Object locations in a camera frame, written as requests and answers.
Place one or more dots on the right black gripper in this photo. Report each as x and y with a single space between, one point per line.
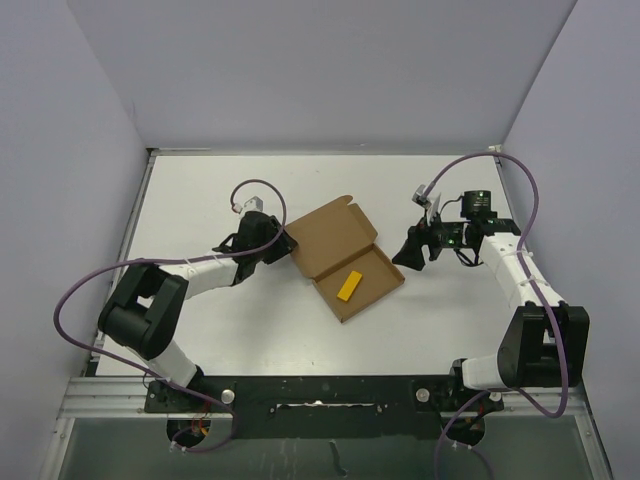
418 236

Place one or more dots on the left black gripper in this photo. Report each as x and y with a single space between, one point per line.
283 243

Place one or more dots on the brown cardboard box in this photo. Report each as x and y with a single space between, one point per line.
334 240

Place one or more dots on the yellow rectangular block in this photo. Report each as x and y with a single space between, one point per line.
349 286

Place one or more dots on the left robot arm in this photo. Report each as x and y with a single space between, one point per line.
143 311

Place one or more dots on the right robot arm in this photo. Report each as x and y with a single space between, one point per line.
545 342

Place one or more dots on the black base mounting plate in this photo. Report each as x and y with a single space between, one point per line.
324 407

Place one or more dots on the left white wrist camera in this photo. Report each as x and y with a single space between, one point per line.
254 204

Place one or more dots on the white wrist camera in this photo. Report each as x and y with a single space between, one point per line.
430 204
254 204

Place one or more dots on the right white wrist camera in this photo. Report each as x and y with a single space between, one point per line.
430 204

